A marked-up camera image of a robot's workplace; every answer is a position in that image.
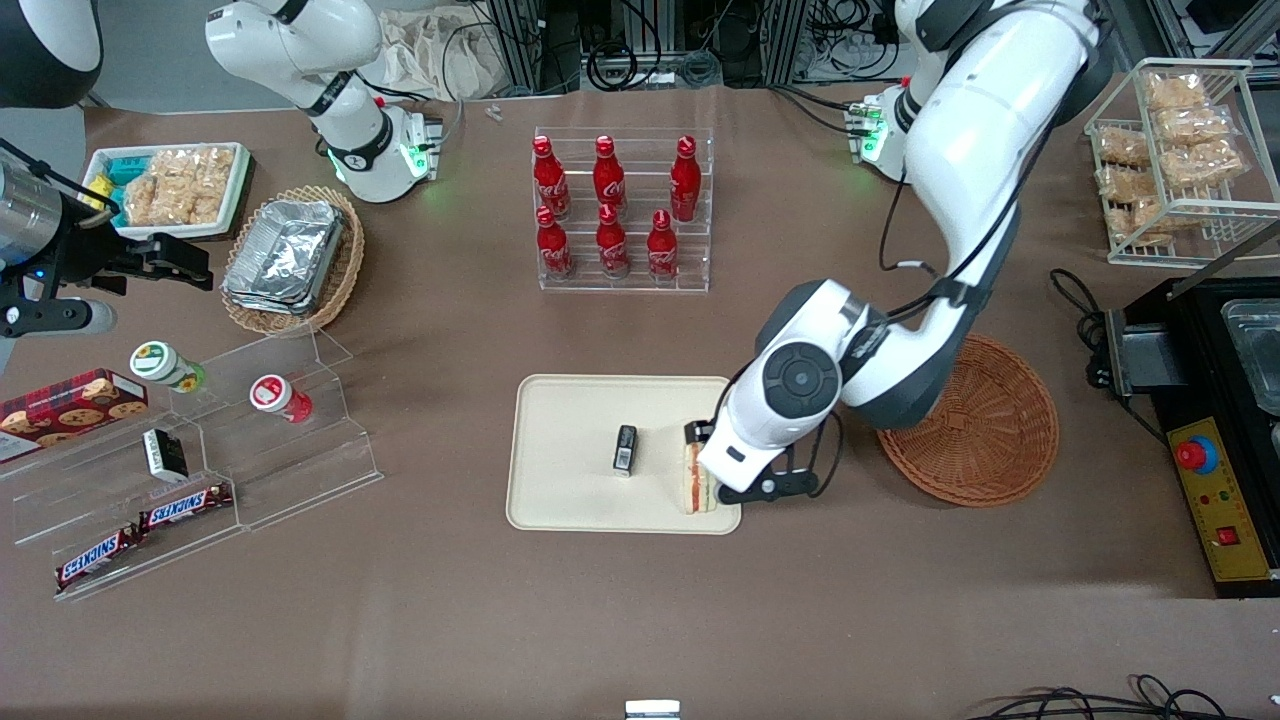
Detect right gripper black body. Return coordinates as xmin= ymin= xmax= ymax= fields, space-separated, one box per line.
xmin=42 ymin=224 xmax=153 ymax=298

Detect triangular sandwich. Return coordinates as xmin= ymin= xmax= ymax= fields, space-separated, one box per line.
xmin=681 ymin=440 xmax=720 ymax=516

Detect white rectangular snack tray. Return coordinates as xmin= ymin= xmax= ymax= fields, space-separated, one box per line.
xmin=81 ymin=141 xmax=252 ymax=242

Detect beige plastic tray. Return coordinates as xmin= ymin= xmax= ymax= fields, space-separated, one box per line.
xmin=505 ymin=374 xmax=743 ymax=536

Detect light oval wicker basket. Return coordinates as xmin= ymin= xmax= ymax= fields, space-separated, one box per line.
xmin=219 ymin=184 xmax=367 ymax=337

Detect brown round wicker basket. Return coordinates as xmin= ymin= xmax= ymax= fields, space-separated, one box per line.
xmin=876 ymin=333 xmax=1060 ymax=509

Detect clear bag of rice crackers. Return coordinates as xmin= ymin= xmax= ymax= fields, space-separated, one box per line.
xmin=121 ymin=147 xmax=237 ymax=227

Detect green lidded cup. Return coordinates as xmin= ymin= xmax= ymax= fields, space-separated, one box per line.
xmin=129 ymin=340 xmax=207 ymax=394

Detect stacked aluminium foil trays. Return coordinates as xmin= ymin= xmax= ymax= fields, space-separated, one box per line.
xmin=221 ymin=198 xmax=347 ymax=317

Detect red lidded cup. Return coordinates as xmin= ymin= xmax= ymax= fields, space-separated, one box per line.
xmin=249 ymin=373 xmax=314 ymax=424

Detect red plaid cookie box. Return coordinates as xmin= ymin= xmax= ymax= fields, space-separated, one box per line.
xmin=0 ymin=368 xmax=150 ymax=464

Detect clear acrylic bottle rack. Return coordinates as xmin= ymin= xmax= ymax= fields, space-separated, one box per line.
xmin=532 ymin=126 xmax=715 ymax=294

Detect small black white box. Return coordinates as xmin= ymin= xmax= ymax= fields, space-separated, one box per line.
xmin=141 ymin=427 xmax=190 ymax=484

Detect red cola bottle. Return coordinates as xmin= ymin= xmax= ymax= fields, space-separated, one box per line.
xmin=669 ymin=135 xmax=703 ymax=224
xmin=535 ymin=206 xmax=577 ymax=282
xmin=595 ymin=203 xmax=633 ymax=279
xmin=646 ymin=209 xmax=681 ymax=282
xmin=532 ymin=135 xmax=572 ymax=222
xmin=592 ymin=134 xmax=629 ymax=215

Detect clear acrylic stepped shelf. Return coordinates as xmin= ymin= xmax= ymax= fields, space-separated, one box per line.
xmin=0 ymin=324 xmax=384 ymax=603

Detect Snickers chocolate bar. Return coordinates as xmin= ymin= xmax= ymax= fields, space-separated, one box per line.
xmin=54 ymin=524 xmax=142 ymax=592
xmin=137 ymin=482 xmax=234 ymax=532

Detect beige cloth bag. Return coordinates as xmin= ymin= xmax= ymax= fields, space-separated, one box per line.
xmin=378 ymin=8 xmax=513 ymax=102

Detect red emergency stop button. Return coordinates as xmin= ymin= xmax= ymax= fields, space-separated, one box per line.
xmin=1176 ymin=436 xmax=1222 ymax=477

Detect black countertop appliance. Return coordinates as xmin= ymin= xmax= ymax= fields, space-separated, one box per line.
xmin=1104 ymin=274 xmax=1280 ymax=601

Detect bagged fried snack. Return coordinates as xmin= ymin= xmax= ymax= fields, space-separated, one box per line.
xmin=1154 ymin=105 xmax=1237 ymax=147
xmin=1144 ymin=71 xmax=1210 ymax=111
xmin=1114 ymin=198 xmax=1177 ymax=247
xmin=1096 ymin=164 xmax=1162 ymax=205
xmin=1160 ymin=140 xmax=1250 ymax=190
xmin=1096 ymin=126 xmax=1152 ymax=169

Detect yellow control box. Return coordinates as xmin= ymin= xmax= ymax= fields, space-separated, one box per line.
xmin=1166 ymin=416 xmax=1280 ymax=587

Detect steel pan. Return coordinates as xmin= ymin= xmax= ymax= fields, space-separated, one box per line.
xmin=1221 ymin=297 xmax=1280 ymax=417

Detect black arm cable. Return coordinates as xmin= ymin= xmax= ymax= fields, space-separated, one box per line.
xmin=878 ymin=95 xmax=1026 ymax=331

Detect black appliance power cable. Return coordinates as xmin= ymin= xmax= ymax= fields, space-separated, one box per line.
xmin=1048 ymin=268 xmax=1171 ymax=446

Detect aluminium frame with cables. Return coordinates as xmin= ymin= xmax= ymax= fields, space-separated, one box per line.
xmin=488 ymin=0 xmax=906 ymax=93

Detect black cables at table edge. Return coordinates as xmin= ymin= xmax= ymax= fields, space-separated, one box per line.
xmin=968 ymin=674 xmax=1280 ymax=720

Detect white wire rack basket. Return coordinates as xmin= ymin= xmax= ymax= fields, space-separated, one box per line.
xmin=1084 ymin=57 xmax=1280 ymax=268

